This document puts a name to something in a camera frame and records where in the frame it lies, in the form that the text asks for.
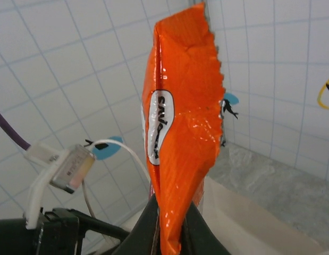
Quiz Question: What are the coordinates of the orange Fox's candy bag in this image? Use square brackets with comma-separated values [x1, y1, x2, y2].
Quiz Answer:
[141, 1, 226, 254]

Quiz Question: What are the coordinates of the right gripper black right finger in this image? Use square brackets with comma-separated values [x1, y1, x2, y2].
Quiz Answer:
[181, 201, 233, 255]

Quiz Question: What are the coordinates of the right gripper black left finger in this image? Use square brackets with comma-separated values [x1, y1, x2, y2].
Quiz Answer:
[119, 195, 160, 255]

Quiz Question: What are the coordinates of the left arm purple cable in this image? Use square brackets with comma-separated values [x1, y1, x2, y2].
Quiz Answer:
[0, 106, 31, 151]

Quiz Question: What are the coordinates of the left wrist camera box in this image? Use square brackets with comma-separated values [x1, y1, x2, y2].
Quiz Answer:
[23, 142, 97, 229]

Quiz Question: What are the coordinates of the blue oval fish sticker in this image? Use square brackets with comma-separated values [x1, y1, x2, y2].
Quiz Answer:
[86, 135, 122, 162]

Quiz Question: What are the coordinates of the blue oval shark sticker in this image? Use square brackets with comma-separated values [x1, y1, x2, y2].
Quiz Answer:
[220, 92, 241, 120]

